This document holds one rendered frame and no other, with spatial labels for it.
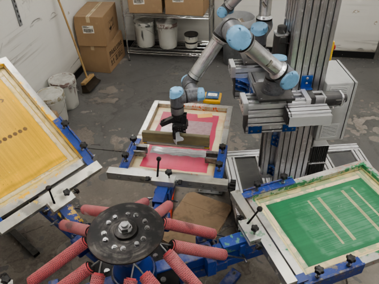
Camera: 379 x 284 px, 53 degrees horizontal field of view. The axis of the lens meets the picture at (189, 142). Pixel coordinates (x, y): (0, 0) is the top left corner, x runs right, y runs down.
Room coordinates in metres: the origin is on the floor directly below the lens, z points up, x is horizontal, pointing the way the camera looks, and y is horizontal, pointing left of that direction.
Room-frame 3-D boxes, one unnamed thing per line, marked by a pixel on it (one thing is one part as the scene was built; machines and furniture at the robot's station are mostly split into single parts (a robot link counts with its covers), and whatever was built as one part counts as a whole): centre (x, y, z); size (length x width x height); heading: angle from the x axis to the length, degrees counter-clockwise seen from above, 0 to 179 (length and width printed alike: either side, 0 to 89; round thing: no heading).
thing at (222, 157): (1.69, -0.18, 0.98); 0.30 x 0.05 x 0.07; 168
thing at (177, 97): (1.79, 0.06, 1.39); 0.09 x 0.08 x 0.11; 102
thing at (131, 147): (1.81, 0.36, 0.98); 0.30 x 0.05 x 0.07; 168
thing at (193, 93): (1.83, -0.03, 1.39); 0.11 x 0.11 x 0.08; 12
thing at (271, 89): (2.06, -0.53, 1.31); 0.15 x 0.15 x 0.10
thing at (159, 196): (1.43, 0.16, 1.02); 0.17 x 0.06 x 0.05; 168
